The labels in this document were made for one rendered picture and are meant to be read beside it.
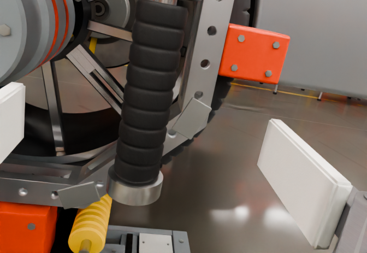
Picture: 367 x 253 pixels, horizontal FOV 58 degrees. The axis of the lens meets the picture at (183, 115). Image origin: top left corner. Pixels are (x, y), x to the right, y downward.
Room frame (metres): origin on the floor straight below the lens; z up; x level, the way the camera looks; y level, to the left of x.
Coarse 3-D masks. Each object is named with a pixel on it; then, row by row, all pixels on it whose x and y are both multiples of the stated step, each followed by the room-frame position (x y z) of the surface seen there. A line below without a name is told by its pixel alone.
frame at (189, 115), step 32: (224, 0) 0.45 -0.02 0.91; (192, 32) 0.49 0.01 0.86; (224, 32) 0.45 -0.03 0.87; (192, 64) 0.45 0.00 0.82; (192, 96) 0.45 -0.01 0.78; (192, 128) 0.45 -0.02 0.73; (96, 160) 0.47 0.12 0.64; (0, 192) 0.41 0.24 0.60; (32, 192) 0.41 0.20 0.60; (64, 192) 0.42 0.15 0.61; (96, 192) 0.43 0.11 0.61
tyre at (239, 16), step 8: (240, 0) 0.54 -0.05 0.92; (248, 0) 0.55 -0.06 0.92; (232, 8) 0.54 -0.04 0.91; (240, 8) 0.54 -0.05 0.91; (248, 8) 0.55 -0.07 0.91; (232, 16) 0.54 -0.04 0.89; (240, 16) 0.54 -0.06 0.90; (248, 16) 0.55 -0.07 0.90; (240, 24) 0.54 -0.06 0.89; (216, 80) 0.54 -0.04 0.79; (224, 80) 0.54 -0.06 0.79; (232, 80) 0.55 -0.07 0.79; (216, 88) 0.54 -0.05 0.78; (224, 88) 0.54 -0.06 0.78; (216, 96) 0.54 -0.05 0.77; (224, 96) 0.55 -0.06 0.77; (216, 104) 0.54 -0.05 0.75; (208, 120) 0.54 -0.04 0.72; (184, 144) 0.54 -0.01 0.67; (168, 152) 0.53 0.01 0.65; (176, 152) 0.53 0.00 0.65; (88, 160) 0.51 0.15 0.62; (168, 160) 0.53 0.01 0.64
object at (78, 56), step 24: (96, 0) 0.53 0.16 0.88; (96, 24) 0.53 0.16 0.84; (72, 48) 0.52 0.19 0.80; (48, 72) 0.52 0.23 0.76; (48, 96) 0.52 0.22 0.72; (120, 96) 0.54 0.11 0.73; (48, 120) 0.66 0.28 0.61; (72, 120) 0.67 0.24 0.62; (96, 120) 0.66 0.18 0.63; (120, 120) 0.61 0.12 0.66; (24, 144) 0.53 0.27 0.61; (48, 144) 0.55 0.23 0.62; (72, 144) 0.55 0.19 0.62; (96, 144) 0.53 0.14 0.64
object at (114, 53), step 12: (108, 0) 0.88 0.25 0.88; (120, 0) 0.88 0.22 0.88; (132, 0) 0.94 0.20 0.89; (120, 12) 0.89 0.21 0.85; (132, 12) 0.94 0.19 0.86; (120, 24) 0.89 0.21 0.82; (132, 24) 0.94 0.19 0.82; (96, 36) 0.88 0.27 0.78; (108, 36) 0.89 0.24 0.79; (96, 48) 0.92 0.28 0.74; (108, 48) 0.93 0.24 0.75; (120, 48) 0.94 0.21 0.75; (108, 60) 0.93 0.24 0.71; (120, 60) 0.94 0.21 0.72
